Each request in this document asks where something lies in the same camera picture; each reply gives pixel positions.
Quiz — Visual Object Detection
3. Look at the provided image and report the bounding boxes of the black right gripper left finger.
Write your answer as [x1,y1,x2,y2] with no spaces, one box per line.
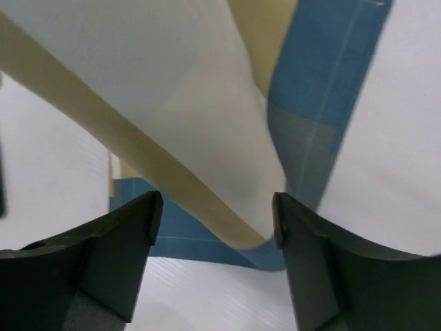
[1,191,163,330]

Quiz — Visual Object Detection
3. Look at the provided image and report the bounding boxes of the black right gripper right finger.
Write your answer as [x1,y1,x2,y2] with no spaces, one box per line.
[272,192,440,330]

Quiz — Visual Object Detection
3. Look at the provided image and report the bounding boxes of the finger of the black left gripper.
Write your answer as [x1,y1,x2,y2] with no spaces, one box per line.
[0,144,8,218]

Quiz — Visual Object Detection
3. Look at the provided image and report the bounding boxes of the blue beige checked cloth napkin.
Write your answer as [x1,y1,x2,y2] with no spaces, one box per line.
[1,1,391,271]

